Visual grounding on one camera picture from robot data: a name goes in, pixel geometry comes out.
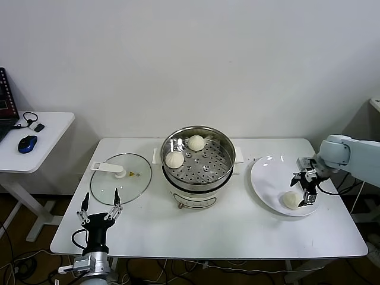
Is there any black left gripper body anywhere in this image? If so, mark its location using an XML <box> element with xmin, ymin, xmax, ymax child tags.
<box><xmin>81</xmin><ymin>212</ymin><xmax>118</xmax><ymax>257</ymax></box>

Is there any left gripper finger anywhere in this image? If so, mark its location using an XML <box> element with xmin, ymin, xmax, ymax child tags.
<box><xmin>104</xmin><ymin>187</ymin><xmax>124</xmax><ymax>221</ymax></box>
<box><xmin>76</xmin><ymin>192</ymin><xmax>91</xmax><ymax>224</ymax></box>

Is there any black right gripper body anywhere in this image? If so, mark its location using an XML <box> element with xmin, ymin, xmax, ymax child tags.
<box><xmin>299</xmin><ymin>168</ymin><xmax>321</xmax><ymax>194</ymax></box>

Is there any white steamed baozi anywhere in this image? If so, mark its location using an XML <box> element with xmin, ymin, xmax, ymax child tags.
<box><xmin>164</xmin><ymin>151</ymin><xmax>185</xmax><ymax>169</ymax></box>
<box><xmin>188</xmin><ymin>135</ymin><xmax>206</xmax><ymax>151</ymax></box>
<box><xmin>281</xmin><ymin>191</ymin><xmax>303</xmax><ymax>210</ymax></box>

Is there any stainless steel steamer basket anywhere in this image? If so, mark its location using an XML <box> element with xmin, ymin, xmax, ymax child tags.
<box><xmin>160</xmin><ymin>126</ymin><xmax>237</xmax><ymax>191</ymax></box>

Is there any white round plate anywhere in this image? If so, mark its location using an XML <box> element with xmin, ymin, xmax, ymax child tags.
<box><xmin>245</xmin><ymin>154</ymin><xmax>324</xmax><ymax>217</ymax></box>

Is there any white side table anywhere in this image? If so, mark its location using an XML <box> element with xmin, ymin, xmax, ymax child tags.
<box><xmin>0</xmin><ymin>111</ymin><xmax>76</xmax><ymax>243</ymax></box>

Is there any blue black computer mouse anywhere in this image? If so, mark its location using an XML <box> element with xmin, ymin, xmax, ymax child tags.
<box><xmin>17</xmin><ymin>135</ymin><xmax>39</xmax><ymax>154</ymax></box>

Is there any black laptop red screen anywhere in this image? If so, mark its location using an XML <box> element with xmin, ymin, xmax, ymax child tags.
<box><xmin>0</xmin><ymin>67</ymin><xmax>21</xmax><ymax>143</ymax></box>

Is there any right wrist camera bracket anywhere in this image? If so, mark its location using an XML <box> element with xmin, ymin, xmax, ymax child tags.
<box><xmin>296</xmin><ymin>157</ymin><xmax>316</xmax><ymax>170</ymax></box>

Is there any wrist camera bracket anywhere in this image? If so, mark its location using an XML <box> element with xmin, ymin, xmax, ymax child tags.
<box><xmin>58</xmin><ymin>260</ymin><xmax>87</xmax><ymax>276</ymax></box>
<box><xmin>296</xmin><ymin>157</ymin><xmax>316</xmax><ymax>170</ymax></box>

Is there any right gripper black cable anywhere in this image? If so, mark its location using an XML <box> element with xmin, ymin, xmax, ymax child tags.
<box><xmin>317</xmin><ymin>178</ymin><xmax>341</xmax><ymax>196</ymax></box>

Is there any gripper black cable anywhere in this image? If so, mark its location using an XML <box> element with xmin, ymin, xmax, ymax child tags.
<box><xmin>71</xmin><ymin>230</ymin><xmax>90</xmax><ymax>249</ymax></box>
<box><xmin>317</xmin><ymin>178</ymin><xmax>341</xmax><ymax>196</ymax></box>

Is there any glass lid white handle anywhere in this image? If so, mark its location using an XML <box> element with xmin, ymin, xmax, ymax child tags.
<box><xmin>89</xmin><ymin>153</ymin><xmax>153</xmax><ymax>206</ymax></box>

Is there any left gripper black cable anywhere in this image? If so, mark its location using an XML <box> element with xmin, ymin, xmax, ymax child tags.
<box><xmin>71</xmin><ymin>230</ymin><xmax>90</xmax><ymax>249</ymax></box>

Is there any black cable with plug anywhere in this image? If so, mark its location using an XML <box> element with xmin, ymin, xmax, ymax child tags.
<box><xmin>336</xmin><ymin>172</ymin><xmax>366</xmax><ymax>194</ymax></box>

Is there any white hanging cable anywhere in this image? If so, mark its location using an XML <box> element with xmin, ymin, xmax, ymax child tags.
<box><xmin>349</xmin><ymin>183</ymin><xmax>366</xmax><ymax>215</ymax></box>

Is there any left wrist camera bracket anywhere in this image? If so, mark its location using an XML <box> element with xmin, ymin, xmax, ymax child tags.
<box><xmin>58</xmin><ymin>260</ymin><xmax>87</xmax><ymax>276</ymax></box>

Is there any black looped cable white plug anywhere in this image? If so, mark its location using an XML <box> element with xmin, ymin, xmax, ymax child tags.
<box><xmin>11</xmin><ymin>111</ymin><xmax>39</xmax><ymax>130</ymax></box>

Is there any floor cable tangle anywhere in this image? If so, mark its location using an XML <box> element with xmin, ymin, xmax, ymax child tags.
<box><xmin>118</xmin><ymin>258</ymin><xmax>286</xmax><ymax>285</ymax></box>

